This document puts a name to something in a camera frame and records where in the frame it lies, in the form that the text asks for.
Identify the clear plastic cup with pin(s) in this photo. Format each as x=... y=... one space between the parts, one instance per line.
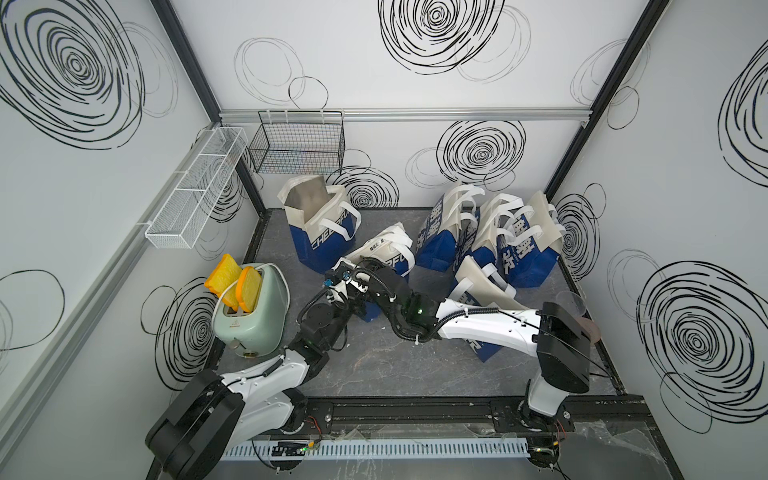
x=573 y=303

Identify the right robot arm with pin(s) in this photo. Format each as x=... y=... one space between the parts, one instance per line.
x=557 y=340

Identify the mint green toaster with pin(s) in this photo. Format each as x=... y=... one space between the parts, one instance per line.
x=259 y=333

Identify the yellow toast slice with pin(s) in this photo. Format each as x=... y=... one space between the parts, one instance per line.
x=223 y=276
x=247 y=289

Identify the blue beige takeout bag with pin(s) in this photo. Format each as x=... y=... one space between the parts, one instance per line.
x=480 y=242
x=486 y=294
x=322 y=220
x=440 y=236
x=528 y=257
x=391 y=246

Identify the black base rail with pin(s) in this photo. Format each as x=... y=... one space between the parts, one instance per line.
x=506 y=414

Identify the front yellow toast slice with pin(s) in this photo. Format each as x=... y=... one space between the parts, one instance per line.
x=247 y=289

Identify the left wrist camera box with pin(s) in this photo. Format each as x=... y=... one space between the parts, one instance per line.
x=333 y=286

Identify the rear yellow toast slice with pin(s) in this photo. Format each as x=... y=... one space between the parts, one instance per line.
x=223 y=276

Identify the pink plastic cup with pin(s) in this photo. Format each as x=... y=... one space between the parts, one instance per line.
x=591 y=328

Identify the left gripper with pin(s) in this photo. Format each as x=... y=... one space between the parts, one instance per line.
x=352 y=302

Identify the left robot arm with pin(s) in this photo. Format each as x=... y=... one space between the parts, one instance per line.
x=215 y=412

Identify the slotted grey cable duct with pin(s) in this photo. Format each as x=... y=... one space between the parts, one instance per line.
x=382 y=449

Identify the white wire mesh shelf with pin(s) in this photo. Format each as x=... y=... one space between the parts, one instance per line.
x=182 y=217

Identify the black wire basket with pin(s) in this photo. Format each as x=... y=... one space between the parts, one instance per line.
x=298 y=142

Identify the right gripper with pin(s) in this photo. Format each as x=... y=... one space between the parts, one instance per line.
x=379 y=270

